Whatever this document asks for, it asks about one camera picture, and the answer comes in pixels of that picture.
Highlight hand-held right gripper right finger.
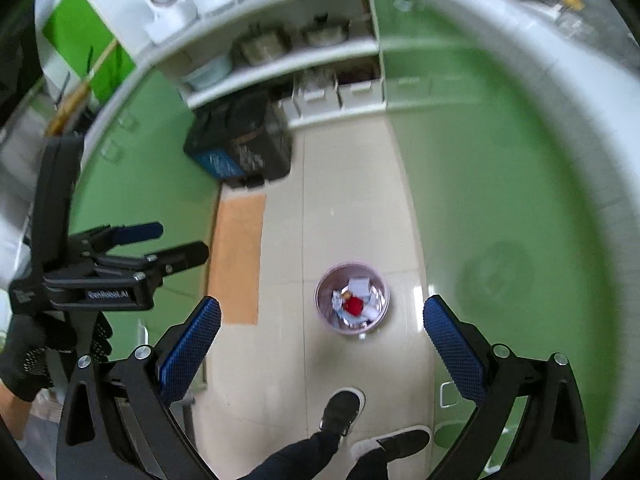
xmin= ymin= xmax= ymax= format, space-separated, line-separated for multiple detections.
xmin=422 ymin=294 xmax=591 ymax=480

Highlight green kitchen cabinet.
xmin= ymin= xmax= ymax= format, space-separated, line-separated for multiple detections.
xmin=65 ymin=67 xmax=223 ymax=366
xmin=365 ymin=0 xmax=640 ymax=480

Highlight black dual pedal bin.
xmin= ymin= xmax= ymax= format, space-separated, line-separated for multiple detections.
xmin=183 ymin=94 xmax=294 ymax=189

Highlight person's leg dark trousers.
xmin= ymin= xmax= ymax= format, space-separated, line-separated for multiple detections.
xmin=344 ymin=449 xmax=392 ymax=480
xmin=239 ymin=430 xmax=342 ymax=480

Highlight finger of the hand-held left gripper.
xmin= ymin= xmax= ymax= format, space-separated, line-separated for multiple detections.
xmin=68 ymin=221 xmax=165 ymax=262
xmin=92 ymin=240 xmax=210 ymax=287

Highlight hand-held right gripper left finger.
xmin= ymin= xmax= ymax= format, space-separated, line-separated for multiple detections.
xmin=56 ymin=296 xmax=223 ymax=480

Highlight person's left forearm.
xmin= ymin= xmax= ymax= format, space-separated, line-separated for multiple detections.
xmin=0 ymin=382 xmax=32 ymax=442

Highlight pink plastic waste bin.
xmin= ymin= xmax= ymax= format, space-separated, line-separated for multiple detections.
xmin=314 ymin=261 xmax=390 ymax=335

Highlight wooden handle broom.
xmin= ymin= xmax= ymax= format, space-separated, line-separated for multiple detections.
xmin=47 ymin=40 xmax=119 ymax=137

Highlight black shoe white sole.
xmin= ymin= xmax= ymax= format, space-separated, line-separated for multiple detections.
xmin=349 ymin=425 xmax=432 ymax=464
xmin=318 ymin=387 xmax=366 ymax=442

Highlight person's left hand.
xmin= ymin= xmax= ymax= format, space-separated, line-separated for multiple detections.
xmin=0 ymin=309 xmax=114 ymax=403

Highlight white round-lid appliance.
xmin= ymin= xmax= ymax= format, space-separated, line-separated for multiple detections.
xmin=146 ymin=0 xmax=199 ymax=44

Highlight metal cooking pot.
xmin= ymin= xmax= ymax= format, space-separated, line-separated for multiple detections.
xmin=301 ymin=19 xmax=351 ymax=47
xmin=234 ymin=29 xmax=292 ymax=67

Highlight pale plastic basin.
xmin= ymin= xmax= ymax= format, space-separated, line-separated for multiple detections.
xmin=179 ymin=56 xmax=234 ymax=92

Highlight orange floor mat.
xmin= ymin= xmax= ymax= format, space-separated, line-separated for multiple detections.
xmin=206 ymin=193 xmax=267 ymax=326

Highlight white storage box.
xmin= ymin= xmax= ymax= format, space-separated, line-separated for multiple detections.
xmin=295 ymin=81 xmax=342 ymax=117
xmin=337 ymin=76 xmax=386 ymax=112
xmin=277 ymin=96 xmax=302 ymax=125

